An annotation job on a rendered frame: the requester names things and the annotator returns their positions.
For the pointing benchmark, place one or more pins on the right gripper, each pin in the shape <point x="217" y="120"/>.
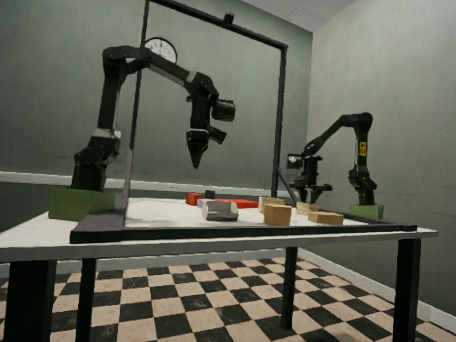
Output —
<point x="197" y="144"/>

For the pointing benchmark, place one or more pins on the black metal gantry frame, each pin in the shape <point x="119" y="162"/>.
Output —
<point x="239" y="30"/>

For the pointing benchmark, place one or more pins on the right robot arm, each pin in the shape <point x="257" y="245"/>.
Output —
<point x="102" y="144"/>

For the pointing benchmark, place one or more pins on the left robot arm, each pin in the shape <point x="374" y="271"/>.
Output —
<point x="359" y="177"/>

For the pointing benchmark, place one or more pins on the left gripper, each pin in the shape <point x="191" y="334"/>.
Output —
<point x="316" y="187"/>

